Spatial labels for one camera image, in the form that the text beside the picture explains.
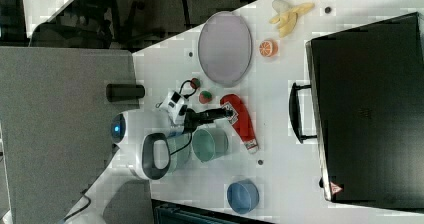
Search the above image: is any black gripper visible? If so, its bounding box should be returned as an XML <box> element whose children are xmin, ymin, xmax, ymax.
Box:
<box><xmin>183</xmin><ymin>108</ymin><xmax>233</xmax><ymax>133</ymax></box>

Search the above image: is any black cylinder post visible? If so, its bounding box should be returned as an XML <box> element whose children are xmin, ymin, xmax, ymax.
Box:
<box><xmin>106</xmin><ymin>84</ymin><xmax>145</xmax><ymax>102</ymax></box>

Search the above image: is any black cable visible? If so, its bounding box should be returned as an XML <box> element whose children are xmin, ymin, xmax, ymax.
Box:
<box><xmin>168</xmin><ymin>79</ymin><xmax>198</xmax><ymax>158</ymax></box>

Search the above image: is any grey round plate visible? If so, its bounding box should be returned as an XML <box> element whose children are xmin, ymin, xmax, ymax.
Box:
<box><xmin>198</xmin><ymin>11</ymin><xmax>253</xmax><ymax>87</ymax></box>

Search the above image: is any red plush ketchup bottle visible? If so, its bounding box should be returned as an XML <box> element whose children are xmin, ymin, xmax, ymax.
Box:
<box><xmin>220</xmin><ymin>94</ymin><xmax>259</xmax><ymax>154</ymax></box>

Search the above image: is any orange slice toy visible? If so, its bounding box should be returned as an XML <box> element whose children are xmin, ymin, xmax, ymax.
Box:
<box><xmin>259</xmin><ymin>39</ymin><xmax>278</xmax><ymax>57</ymax></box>

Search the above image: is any pink red strawberry toy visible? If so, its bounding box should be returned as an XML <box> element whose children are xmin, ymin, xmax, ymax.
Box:
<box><xmin>199</xmin><ymin>91</ymin><xmax>212</xmax><ymax>104</ymax></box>

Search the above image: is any green measuring cup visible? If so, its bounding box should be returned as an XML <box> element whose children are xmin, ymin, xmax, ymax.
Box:
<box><xmin>168</xmin><ymin>128</ymin><xmax>228</xmax><ymax>174</ymax></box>

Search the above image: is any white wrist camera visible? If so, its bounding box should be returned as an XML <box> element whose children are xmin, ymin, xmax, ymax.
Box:
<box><xmin>158</xmin><ymin>91</ymin><xmax>188</xmax><ymax>125</ymax></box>

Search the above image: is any peeled banana toy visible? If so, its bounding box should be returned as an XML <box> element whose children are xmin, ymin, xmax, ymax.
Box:
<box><xmin>269</xmin><ymin>0</ymin><xmax>315</xmax><ymax>38</ymax></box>

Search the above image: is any blue cup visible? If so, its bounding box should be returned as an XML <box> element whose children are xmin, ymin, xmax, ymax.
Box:
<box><xmin>227</xmin><ymin>179</ymin><xmax>259</xmax><ymax>214</ymax></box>

